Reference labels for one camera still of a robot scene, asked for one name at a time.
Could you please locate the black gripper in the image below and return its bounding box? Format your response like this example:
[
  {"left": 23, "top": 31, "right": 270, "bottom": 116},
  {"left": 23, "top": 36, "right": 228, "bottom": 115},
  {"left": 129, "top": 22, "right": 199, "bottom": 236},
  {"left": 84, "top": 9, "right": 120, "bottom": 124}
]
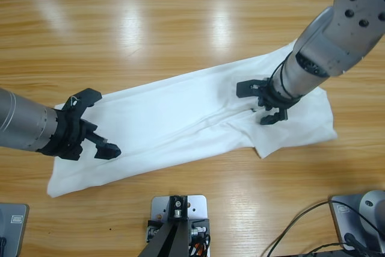
[
  {"left": 236, "top": 78, "right": 303, "bottom": 126},
  {"left": 37, "top": 87, "right": 122, "bottom": 161}
]

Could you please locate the white t-shirt with black logo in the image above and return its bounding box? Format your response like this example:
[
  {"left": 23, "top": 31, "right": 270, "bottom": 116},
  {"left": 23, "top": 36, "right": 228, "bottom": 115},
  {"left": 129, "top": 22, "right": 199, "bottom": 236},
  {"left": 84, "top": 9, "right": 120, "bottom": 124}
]
[{"left": 46, "top": 39, "right": 337, "bottom": 199}]

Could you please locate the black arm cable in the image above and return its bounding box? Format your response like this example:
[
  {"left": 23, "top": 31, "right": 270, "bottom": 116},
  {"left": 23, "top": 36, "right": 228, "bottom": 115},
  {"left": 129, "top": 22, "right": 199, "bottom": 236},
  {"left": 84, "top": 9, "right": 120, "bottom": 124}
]
[{"left": 269, "top": 58, "right": 303, "bottom": 101}]

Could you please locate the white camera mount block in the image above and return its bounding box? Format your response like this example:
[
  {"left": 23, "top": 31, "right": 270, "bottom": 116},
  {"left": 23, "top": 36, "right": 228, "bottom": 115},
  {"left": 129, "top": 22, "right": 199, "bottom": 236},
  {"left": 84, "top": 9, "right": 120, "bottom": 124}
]
[{"left": 150, "top": 195, "right": 211, "bottom": 257}]

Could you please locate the thin black cable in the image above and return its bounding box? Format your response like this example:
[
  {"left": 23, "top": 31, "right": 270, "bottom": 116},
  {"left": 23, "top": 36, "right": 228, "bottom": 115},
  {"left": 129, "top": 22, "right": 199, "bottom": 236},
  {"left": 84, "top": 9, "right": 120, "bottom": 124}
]
[{"left": 265, "top": 200, "right": 333, "bottom": 257}]

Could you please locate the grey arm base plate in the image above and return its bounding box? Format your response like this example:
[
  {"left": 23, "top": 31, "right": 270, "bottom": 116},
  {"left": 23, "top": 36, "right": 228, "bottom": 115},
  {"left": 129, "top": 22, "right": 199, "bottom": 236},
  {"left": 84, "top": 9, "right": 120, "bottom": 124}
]
[
  {"left": 329, "top": 194, "right": 385, "bottom": 252},
  {"left": 0, "top": 202, "right": 30, "bottom": 257}
]

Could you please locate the black cable bundle at mount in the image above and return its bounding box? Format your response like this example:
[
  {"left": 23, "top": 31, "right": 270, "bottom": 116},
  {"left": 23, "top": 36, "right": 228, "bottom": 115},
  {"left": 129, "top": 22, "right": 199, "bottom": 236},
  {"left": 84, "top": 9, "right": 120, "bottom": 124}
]
[{"left": 188, "top": 232, "right": 212, "bottom": 257}]

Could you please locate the thick black cable with plug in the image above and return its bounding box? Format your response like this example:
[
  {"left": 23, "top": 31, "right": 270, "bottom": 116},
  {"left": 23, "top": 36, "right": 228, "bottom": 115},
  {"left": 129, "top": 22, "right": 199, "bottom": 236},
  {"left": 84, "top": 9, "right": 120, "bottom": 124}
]
[{"left": 343, "top": 232, "right": 374, "bottom": 257}]

